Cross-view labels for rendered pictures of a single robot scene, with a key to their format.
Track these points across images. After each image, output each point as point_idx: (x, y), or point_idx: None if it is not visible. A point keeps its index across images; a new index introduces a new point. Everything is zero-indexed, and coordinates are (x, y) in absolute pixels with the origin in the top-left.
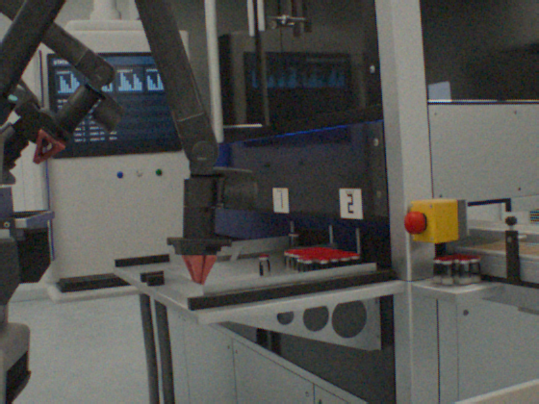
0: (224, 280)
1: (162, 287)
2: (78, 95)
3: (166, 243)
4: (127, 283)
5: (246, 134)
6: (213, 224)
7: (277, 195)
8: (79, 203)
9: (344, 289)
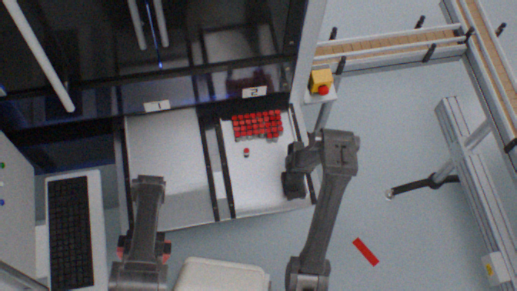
0: (241, 176)
1: (241, 211)
2: (157, 215)
3: (289, 200)
4: (90, 232)
5: (85, 86)
6: None
7: (152, 105)
8: (11, 251)
9: (300, 132)
